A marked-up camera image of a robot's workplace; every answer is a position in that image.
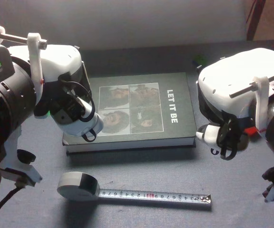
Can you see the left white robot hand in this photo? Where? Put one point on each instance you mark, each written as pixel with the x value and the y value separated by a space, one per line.
pixel 61 61

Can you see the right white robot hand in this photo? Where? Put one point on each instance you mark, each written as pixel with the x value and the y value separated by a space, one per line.
pixel 227 76

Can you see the grey and black tape measure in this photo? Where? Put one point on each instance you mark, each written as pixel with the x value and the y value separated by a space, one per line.
pixel 77 187

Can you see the black Let It Be album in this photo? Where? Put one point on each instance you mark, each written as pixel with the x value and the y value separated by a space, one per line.
pixel 175 88

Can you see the dark wooden stand leg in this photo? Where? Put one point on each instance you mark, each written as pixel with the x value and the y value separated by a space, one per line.
pixel 256 16

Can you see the grey table cloth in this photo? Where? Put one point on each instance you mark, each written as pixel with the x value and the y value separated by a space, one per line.
pixel 151 171

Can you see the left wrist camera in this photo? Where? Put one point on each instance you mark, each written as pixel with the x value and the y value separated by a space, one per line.
pixel 25 175

